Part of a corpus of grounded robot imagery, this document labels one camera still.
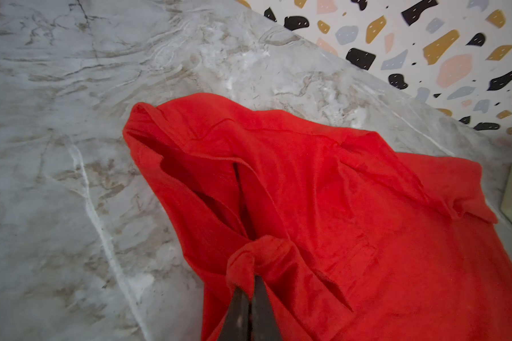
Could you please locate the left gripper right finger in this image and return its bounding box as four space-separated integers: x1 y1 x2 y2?
251 276 283 341

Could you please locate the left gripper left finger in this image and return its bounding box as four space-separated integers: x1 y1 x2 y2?
218 288 252 341

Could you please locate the red t shirt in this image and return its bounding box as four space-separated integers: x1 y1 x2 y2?
123 93 512 340

